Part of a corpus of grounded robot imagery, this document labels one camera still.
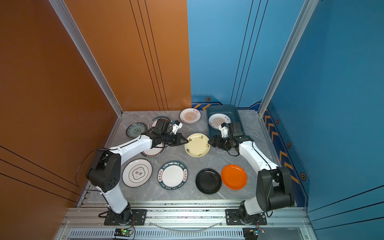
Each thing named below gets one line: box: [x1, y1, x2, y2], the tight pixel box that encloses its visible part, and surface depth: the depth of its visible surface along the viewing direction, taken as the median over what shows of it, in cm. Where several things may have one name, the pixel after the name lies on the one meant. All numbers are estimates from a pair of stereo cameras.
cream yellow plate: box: [184, 133, 211, 158], surface depth 87 cm
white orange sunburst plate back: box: [179, 108, 202, 124], surface depth 119 cm
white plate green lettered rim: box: [157, 160, 189, 191], surface depth 89 cm
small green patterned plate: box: [125, 122, 147, 139], surface depth 111 cm
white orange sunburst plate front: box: [208, 113, 231, 130], surface depth 118 cm
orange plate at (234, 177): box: [221, 164, 248, 190], surface depth 87 cm
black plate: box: [195, 168, 222, 195], surface depth 86 cm
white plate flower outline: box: [121, 158, 153, 188], surface depth 89 cm
